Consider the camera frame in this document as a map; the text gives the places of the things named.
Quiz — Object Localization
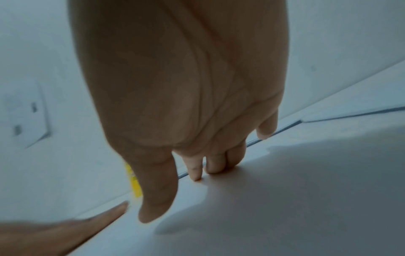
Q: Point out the person's right hand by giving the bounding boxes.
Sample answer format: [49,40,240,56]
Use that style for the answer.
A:
[67,0,290,224]

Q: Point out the person's left hand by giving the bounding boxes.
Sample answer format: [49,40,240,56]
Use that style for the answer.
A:
[0,201,130,256]

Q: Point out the yellow glue stick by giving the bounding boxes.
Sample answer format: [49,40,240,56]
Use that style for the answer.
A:
[124,162,143,199]

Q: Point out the white wall sheet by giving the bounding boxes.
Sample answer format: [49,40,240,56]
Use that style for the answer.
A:
[0,82,53,150]

